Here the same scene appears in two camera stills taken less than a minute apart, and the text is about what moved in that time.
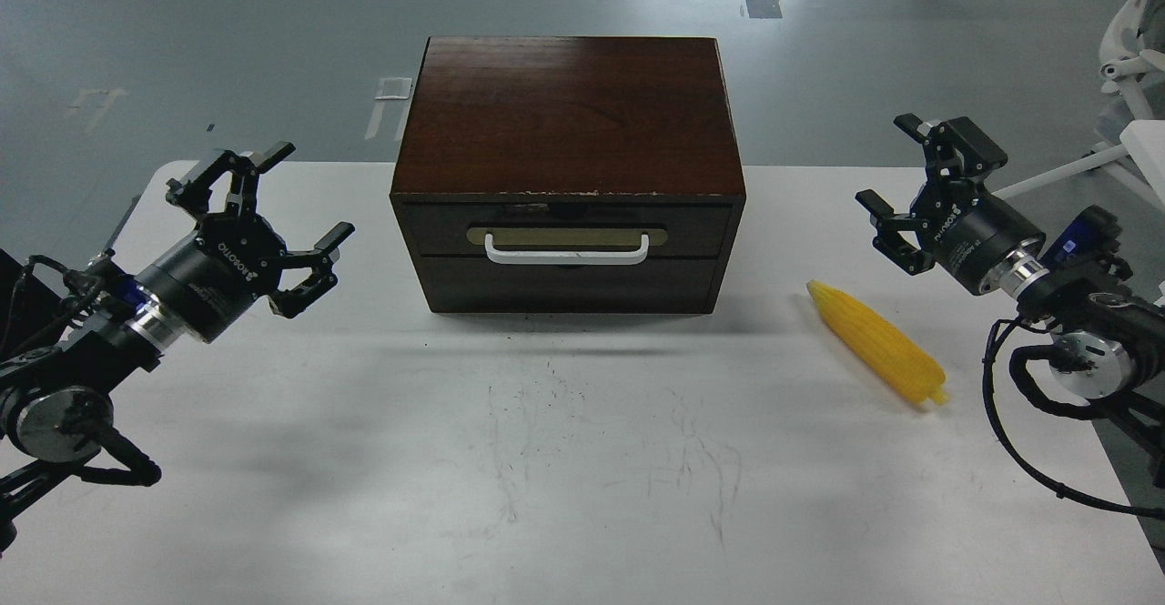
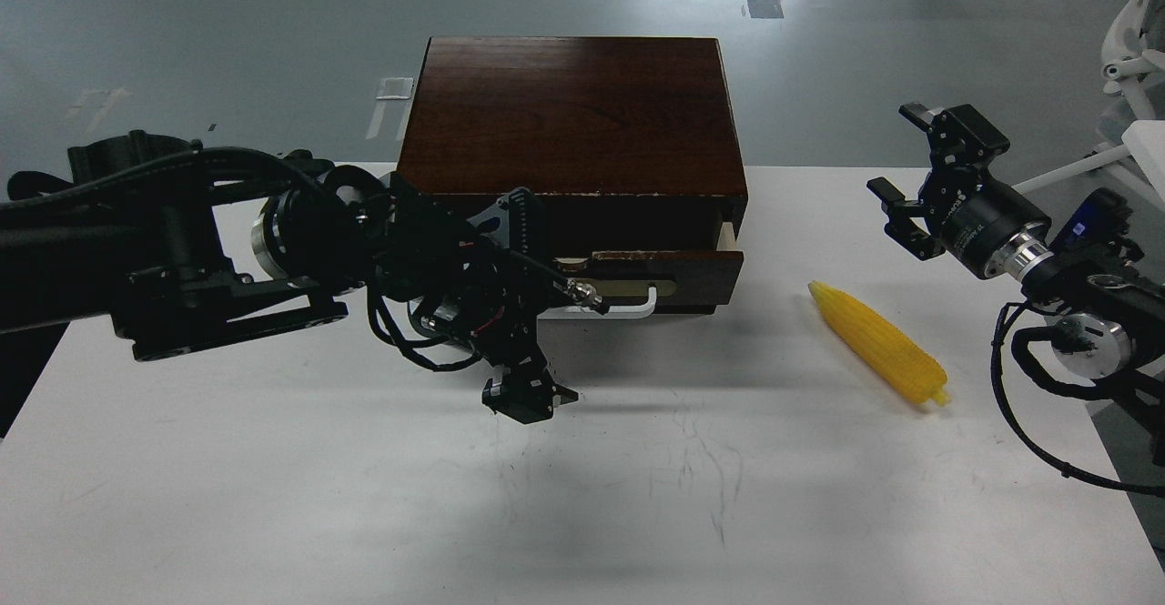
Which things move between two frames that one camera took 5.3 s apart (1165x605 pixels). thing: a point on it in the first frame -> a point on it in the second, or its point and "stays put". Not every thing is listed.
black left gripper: [209, 282] -> [481, 286]
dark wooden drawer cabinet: [571, 175] stays put
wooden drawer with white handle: [566, 233] -> [640, 284]
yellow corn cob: [900, 362] stays put
